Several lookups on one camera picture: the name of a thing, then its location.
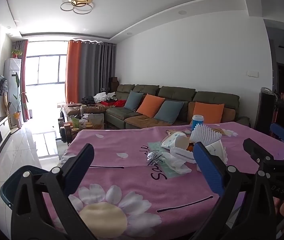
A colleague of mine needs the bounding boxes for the white tissue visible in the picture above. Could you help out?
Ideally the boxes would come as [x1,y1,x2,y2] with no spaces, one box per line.
[160,147,196,174]

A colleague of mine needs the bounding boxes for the teal plastic trash bin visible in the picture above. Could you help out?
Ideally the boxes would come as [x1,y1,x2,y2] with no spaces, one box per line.
[0,165,48,210]

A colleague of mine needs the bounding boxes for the orange cushion right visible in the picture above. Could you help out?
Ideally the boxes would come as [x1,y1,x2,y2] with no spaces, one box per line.
[193,102,224,124]

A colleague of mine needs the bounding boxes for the orange cushion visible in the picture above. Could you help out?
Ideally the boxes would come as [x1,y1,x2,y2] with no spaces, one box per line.
[137,94,165,118]
[193,102,224,124]

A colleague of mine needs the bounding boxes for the blue paper cup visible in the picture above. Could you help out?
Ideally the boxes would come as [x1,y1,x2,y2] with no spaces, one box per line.
[191,115,204,131]

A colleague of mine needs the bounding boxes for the pink floral table cloth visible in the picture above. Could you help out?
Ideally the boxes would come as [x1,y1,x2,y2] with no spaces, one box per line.
[23,121,284,240]

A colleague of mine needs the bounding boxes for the cluttered coffee table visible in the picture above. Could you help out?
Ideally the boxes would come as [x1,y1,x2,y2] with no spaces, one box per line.
[58,113,105,144]

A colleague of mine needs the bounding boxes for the blue-grey cushion right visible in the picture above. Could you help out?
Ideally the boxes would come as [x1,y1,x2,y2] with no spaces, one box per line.
[154,100,183,124]

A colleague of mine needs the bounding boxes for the blue-grey cushion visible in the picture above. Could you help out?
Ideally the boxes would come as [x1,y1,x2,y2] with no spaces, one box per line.
[124,90,143,112]
[154,100,183,124]

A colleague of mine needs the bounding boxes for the tall green floor plant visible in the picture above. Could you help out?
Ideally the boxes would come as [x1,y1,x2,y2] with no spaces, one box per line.
[8,71,28,129]

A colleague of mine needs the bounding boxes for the orange cushion left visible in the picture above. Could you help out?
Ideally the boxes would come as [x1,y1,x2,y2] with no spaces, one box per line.
[137,94,165,118]

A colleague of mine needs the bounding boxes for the green sectional sofa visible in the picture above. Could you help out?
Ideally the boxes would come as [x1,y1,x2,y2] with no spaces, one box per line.
[64,85,250,129]

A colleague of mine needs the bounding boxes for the blue-grey cushion left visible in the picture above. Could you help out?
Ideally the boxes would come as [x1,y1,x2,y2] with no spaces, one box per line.
[124,90,143,112]

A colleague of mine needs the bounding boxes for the white standing air conditioner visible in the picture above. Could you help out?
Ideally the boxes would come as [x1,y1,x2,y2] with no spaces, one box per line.
[4,58,22,128]

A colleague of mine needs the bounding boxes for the orange curtain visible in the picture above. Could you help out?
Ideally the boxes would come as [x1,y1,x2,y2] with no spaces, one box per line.
[65,40,82,103]

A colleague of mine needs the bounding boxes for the grey curtain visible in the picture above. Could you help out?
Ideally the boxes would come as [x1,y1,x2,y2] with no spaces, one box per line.
[79,41,117,99]

